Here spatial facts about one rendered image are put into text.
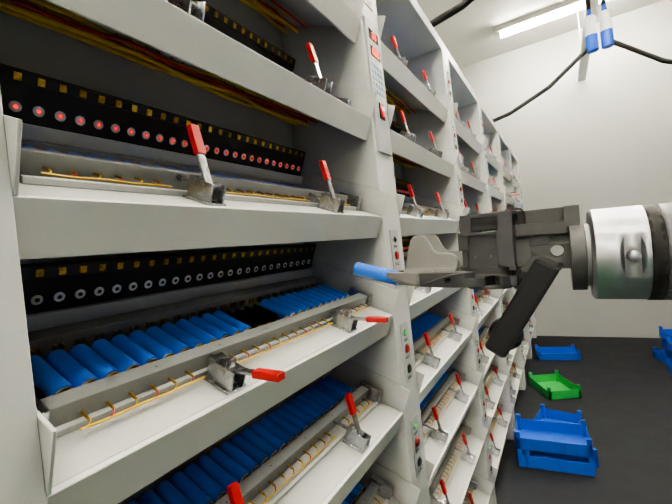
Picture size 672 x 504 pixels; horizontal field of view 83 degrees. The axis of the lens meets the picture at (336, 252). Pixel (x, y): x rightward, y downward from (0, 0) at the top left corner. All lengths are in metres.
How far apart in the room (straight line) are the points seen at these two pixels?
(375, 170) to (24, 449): 0.67
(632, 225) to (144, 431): 0.46
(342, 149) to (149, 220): 0.54
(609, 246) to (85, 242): 0.44
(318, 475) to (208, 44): 0.59
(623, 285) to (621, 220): 0.06
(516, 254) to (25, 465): 0.44
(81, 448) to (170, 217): 0.20
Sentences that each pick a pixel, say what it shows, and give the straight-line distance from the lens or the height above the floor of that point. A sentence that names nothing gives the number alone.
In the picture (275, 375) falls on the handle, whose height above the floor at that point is 0.97.
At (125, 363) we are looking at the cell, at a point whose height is 1.00.
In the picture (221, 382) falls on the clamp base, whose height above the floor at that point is 0.96.
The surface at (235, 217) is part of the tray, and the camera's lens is 0.44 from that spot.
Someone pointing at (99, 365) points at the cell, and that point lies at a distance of 0.45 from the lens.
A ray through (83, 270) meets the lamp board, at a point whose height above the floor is 1.09.
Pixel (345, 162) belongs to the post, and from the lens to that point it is 0.83.
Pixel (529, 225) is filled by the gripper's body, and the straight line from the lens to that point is 0.44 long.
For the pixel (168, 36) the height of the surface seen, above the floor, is 1.32.
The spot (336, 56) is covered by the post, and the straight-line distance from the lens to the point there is 0.90.
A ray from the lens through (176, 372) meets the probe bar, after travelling 0.44.
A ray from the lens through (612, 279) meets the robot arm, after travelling 0.43.
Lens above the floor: 1.08
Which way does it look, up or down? level
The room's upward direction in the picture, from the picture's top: 6 degrees counter-clockwise
